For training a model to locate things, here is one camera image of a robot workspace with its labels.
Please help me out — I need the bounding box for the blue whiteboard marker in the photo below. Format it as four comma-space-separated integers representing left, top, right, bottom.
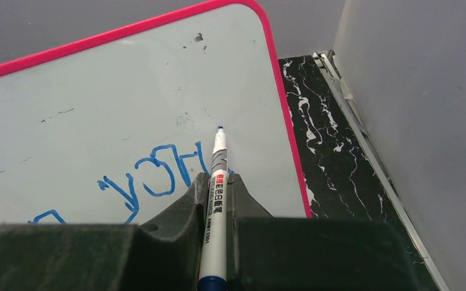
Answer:
197, 126, 228, 290

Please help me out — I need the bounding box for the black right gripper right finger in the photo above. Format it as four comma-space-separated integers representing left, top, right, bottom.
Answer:
227, 174, 439, 290

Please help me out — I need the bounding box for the pink framed whiteboard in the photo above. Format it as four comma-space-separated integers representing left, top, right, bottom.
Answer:
0, 1, 311, 224

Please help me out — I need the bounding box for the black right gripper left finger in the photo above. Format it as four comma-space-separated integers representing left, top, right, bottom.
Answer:
0, 173, 208, 290

